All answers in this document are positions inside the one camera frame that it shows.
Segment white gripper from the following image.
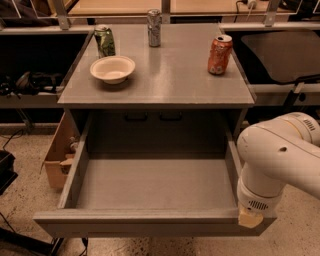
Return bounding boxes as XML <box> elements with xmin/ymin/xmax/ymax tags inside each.
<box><xmin>237</xmin><ymin>179</ymin><xmax>282</xmax><ymax>228</ymax></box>

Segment grey top drawer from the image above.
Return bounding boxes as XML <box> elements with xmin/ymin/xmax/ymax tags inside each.
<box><xmin>34</xmin><ymin>110</ymin><xmax>276</xmax><ymax>238</ymax></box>

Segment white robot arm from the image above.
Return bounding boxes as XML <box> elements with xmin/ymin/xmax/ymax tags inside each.
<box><xmin>237</xmin><ymin>112</ymin><xmax>320</xmax><ymax>228</ymax></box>

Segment grey drawer cabinet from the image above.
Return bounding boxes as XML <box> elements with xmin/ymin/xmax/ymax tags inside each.
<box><xmin>59</xmin><ymin>24</ymin><xmax>254</xmax><ymax>158</ymax></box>

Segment orange soda can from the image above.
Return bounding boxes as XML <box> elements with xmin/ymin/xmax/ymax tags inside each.
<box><xmin>207</xmin><ymin>34</ymin><xmax>233</xmax><ymax>75</ymax></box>

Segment black stand base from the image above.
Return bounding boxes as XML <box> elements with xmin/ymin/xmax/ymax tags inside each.
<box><xmin>0</xmin><ymin>228</ymin><xmax>64</xmax><ymax>256</ymax></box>

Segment cardboard box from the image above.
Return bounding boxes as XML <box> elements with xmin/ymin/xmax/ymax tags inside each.
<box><xmin>44</xmin><ymin>114</ymin><xmax>79</xmax><ymax>189</ymax></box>

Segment white paper bowl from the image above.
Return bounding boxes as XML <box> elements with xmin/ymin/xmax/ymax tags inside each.
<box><xmin>90</xmin><ymin>56</ymin><xmax>135</xmax><ymax>85</ymax></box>

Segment silver tall can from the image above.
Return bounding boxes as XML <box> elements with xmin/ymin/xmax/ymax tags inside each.
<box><xmin>147</xmin><ymin>9</ymin><xmax>161</xmax><ymax>47</ymax></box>

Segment green soda can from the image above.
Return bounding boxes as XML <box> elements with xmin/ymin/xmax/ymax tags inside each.
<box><xmin>94</xmin><ymin>24</ymin><xmax>116</xmax><ymax>58</ymax></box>

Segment black box at left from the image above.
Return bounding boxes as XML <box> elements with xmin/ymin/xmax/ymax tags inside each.
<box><xmin>0</xmin><ymin>150</ymin><xmax>18</xmax><ymax>195</ymax></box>

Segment black headphones on shelf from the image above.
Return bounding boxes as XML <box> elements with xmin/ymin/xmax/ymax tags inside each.
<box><xmin>0</xmin><ymin>71</ymin><xmax>64</xmax><ymax>97</ymax></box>

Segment black cable on floor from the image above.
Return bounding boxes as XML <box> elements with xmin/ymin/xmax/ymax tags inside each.
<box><xmin>49</xmin><ymin>237</ymin><xmax>90</xmax><ymax>256</ymax></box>

